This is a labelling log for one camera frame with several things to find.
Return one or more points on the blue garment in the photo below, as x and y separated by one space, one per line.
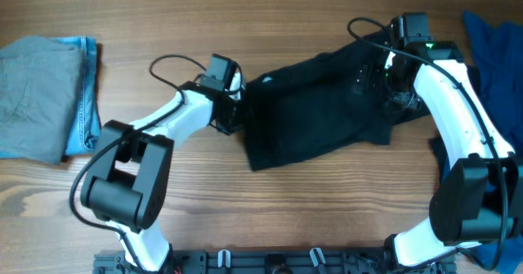
497 53

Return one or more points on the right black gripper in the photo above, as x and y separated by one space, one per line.
364 78

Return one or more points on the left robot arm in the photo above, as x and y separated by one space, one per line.
123 186

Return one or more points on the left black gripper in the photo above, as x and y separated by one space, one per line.
228 116

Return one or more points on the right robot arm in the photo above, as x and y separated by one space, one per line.
478 206

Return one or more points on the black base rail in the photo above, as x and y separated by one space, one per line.
348 261

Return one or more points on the folded grey shorts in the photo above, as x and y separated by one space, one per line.
40 81

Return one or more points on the folded blue jeans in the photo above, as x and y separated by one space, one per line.
86 126

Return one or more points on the black shorts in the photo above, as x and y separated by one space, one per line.
308 109

